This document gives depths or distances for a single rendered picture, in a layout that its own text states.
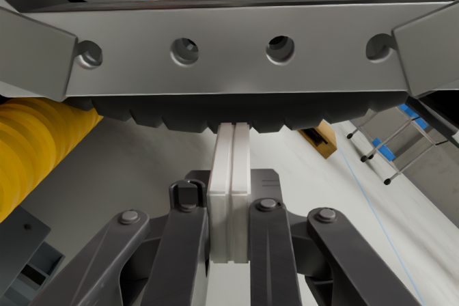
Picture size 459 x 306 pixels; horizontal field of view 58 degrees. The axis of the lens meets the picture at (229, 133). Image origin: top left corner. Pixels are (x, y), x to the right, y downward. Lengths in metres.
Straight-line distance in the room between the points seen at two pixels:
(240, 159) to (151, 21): 0.08
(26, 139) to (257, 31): 0.16
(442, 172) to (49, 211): 11.12
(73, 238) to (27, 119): 0.79
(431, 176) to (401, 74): 11.53
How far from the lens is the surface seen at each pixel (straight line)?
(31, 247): 0.68
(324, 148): 4.17
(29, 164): 0.28
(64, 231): 1.07
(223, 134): 0.19
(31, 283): 0.72
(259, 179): 0.17
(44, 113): 0.32
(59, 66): 0.21
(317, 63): 0.20
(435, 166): 11.63
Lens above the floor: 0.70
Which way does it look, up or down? 17 degrees down
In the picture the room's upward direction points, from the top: 46 degrees clockwise
